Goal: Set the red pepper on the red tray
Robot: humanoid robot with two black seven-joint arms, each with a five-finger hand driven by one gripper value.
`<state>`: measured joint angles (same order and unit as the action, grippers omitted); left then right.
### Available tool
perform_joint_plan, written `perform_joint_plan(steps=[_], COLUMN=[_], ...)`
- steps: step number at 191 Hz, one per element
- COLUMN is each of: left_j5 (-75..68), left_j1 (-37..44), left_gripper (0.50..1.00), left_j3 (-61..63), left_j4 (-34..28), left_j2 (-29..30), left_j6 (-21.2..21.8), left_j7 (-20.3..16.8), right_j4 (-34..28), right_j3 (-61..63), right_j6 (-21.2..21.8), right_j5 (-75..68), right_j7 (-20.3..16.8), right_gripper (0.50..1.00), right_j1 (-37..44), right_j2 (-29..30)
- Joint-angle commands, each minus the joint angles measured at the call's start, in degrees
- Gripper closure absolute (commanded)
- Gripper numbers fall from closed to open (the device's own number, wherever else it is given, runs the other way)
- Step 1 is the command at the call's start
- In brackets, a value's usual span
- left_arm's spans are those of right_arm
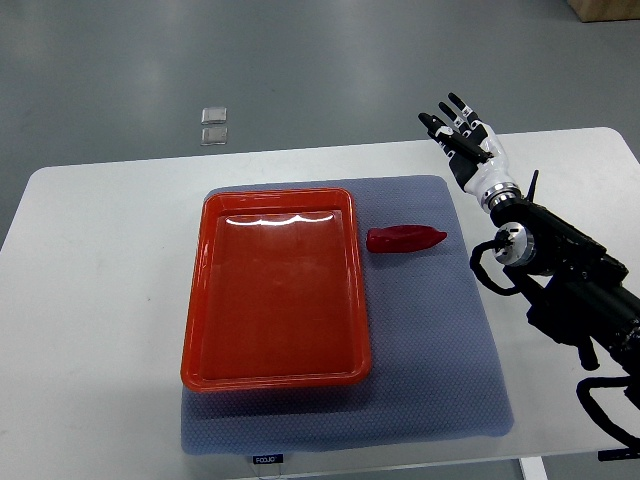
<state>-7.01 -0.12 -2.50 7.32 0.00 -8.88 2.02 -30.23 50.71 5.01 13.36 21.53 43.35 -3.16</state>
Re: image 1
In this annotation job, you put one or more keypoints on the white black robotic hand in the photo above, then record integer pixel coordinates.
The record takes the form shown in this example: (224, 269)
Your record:
(476, 157)

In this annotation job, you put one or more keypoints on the red pepper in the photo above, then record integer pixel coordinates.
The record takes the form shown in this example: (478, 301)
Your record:
(403, 238)

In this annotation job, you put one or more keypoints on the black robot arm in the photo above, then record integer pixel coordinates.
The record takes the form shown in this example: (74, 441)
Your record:
(574, 287)

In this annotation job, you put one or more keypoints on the red plastic tray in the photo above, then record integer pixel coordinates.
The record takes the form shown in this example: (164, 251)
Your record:
(277, 298)

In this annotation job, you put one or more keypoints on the cardboard box corner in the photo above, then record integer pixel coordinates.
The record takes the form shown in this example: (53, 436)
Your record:
(589, 11)

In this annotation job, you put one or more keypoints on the blue-grey mesh mat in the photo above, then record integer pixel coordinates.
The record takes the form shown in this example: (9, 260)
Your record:
(435, 372)

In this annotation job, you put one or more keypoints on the lower floor socket plate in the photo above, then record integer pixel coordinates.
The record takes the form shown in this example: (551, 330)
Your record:
(214, 135)

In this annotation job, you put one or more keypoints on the floor socket plate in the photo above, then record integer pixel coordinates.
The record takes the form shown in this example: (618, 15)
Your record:
(213, 115)
(214, 135)

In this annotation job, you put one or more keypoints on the upper floor socket plate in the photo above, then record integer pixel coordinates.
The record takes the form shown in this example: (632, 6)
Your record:
(213, 115)

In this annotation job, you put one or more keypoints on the white table leg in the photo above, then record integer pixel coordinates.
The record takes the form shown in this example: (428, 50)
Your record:
(532, 468)

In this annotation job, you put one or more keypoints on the black table label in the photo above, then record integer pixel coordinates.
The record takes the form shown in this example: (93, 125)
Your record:
(268, 459)

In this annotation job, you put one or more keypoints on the black table edge bracket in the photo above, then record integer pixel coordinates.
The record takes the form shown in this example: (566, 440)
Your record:
(617, 455)

